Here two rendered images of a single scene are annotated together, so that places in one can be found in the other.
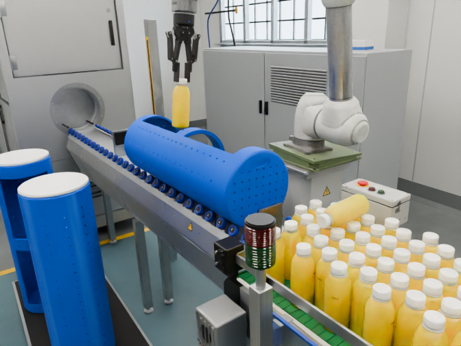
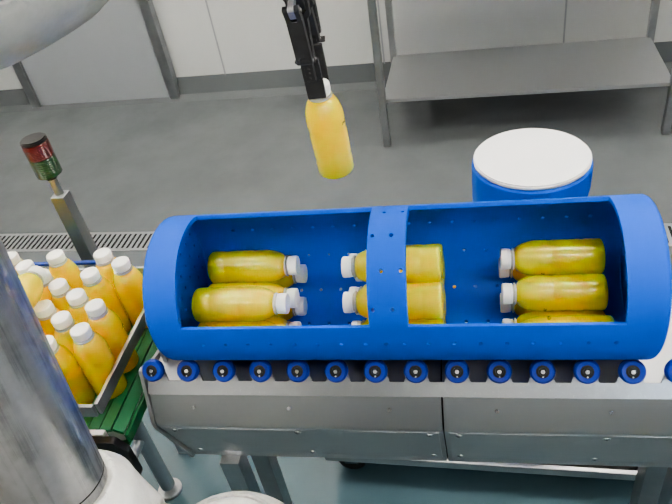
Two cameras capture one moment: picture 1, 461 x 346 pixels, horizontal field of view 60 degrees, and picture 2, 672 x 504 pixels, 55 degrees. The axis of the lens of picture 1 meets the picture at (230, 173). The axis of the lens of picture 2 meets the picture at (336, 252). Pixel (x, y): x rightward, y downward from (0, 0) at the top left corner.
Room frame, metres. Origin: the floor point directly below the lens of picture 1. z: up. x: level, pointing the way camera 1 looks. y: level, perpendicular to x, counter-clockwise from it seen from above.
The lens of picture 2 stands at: (2.27, -0.51, 1.89)
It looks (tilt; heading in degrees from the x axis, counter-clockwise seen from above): 38 degrees down; 139
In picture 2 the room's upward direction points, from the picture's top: 11 degrees counter-clockwise
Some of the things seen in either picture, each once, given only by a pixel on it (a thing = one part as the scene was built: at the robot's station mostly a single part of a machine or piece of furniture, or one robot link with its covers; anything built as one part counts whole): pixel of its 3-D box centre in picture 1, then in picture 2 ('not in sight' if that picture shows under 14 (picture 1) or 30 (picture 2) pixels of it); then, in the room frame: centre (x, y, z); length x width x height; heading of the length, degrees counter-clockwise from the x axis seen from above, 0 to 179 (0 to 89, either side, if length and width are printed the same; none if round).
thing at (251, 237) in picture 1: (260, 231); (37, 149); (0.73, -0.06, 1.23); 0.06 x 0.06 x 0.04
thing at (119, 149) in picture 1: (122, 143); not in sight; (2.34, 0.64, 1.00); 0.10 x 0.04 x 0.15; 125
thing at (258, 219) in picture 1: (260, 253); (46, 166); (0.73, -0.06, 1.18); 0.06 x 0.06 x 0.16
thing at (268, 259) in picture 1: (260, 251); (45, 165); (0.73, -0.06, 1.18); 0.06 x 0.06 x 0.05
